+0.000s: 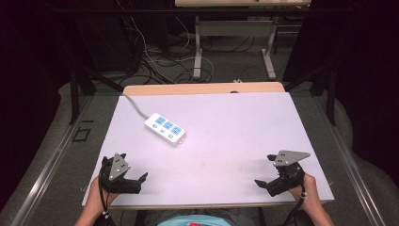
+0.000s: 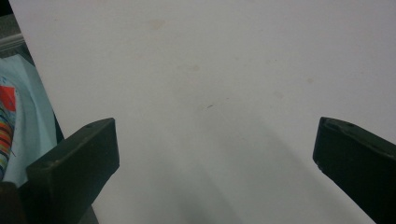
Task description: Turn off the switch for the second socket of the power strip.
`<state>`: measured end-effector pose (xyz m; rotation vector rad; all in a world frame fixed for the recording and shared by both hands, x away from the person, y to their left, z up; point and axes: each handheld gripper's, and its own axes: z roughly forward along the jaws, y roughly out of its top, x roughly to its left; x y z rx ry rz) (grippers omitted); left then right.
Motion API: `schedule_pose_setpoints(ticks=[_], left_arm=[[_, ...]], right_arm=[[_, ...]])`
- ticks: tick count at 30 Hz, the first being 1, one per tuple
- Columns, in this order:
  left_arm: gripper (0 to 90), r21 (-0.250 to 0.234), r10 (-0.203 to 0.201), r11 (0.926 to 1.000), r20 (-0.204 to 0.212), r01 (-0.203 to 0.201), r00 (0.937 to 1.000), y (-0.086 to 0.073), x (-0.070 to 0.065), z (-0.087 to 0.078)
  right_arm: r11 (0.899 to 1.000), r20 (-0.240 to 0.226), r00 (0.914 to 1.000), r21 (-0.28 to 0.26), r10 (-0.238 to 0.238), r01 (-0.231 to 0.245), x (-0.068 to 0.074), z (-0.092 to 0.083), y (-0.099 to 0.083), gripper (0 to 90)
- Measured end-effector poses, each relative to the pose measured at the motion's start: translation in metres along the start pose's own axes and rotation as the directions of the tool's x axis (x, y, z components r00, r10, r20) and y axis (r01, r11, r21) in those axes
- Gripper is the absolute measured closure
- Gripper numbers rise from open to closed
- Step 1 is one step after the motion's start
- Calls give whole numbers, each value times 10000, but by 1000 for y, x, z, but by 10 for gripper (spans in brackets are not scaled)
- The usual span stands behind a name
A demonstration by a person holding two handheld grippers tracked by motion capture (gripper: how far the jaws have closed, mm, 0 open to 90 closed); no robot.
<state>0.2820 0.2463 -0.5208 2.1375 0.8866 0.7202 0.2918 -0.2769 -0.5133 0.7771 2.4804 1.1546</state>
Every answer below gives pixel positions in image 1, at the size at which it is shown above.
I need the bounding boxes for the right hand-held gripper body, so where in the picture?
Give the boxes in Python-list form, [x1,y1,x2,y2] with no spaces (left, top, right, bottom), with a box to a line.
[265,150,311,198]

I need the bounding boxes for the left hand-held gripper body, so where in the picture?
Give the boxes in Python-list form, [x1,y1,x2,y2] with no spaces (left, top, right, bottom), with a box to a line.
[98,153,142,195]

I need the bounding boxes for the person's right hand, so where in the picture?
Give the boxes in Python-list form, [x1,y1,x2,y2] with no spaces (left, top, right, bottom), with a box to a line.
[289,172,318,210]

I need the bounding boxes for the person's left hand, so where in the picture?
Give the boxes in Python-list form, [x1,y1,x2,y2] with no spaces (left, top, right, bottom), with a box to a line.
[88,176,120,215]

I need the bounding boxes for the white board table cover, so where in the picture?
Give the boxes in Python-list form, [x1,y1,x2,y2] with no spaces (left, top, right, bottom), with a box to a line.
[82,91,335,207]

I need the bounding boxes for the white power strip blue sockets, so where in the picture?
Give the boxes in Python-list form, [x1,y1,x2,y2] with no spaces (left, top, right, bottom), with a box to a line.
[144,112,186,147]

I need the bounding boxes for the person's teal shirt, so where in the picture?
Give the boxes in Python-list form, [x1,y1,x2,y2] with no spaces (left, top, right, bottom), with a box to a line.
[155,214,233,226]

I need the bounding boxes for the black metal stand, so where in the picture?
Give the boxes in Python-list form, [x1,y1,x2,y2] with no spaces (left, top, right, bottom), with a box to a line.
[69,60,124,125]
[283,60,339,127]

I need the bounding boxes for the white-legged desk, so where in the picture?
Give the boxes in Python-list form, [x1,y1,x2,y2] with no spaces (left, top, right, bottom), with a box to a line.
[174,0,312,81]

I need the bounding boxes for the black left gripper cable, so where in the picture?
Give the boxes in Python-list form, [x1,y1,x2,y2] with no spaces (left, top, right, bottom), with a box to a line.
[97,174,111,226]

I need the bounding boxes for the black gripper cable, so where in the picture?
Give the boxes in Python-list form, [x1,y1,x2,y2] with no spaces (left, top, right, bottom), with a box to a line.
[97,174,111,226]
[282,184,308,226]

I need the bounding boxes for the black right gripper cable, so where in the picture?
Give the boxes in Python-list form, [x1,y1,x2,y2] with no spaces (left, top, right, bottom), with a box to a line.
[282,184,308,226]

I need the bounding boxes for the grey power strip cable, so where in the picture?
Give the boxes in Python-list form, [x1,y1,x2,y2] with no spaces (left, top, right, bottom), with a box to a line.
[121,93,151,121]

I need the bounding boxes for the aluminium floor rail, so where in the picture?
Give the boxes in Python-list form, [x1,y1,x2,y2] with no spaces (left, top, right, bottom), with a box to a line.
[310,93,390,226]
[8,95,95,226]

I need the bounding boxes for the black floor cable bundle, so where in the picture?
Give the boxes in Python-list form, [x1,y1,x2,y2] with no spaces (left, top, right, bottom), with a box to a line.
[137,34,262,85]

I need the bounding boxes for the white floor cable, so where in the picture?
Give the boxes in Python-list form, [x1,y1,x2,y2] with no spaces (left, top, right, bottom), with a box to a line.
[130,15,215,83]

